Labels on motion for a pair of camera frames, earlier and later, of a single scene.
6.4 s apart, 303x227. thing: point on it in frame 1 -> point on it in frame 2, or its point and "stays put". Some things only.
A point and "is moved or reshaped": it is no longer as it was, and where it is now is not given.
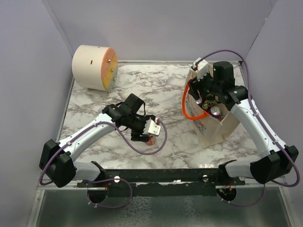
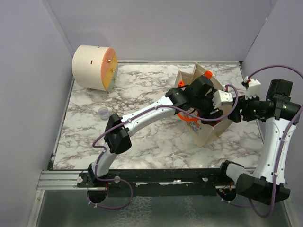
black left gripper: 136,136 -> 207,114
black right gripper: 194,84 -> 243,103
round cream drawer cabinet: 95,67 stays put
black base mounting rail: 164,182 stays put
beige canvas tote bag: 212,119 is moved or reshaped
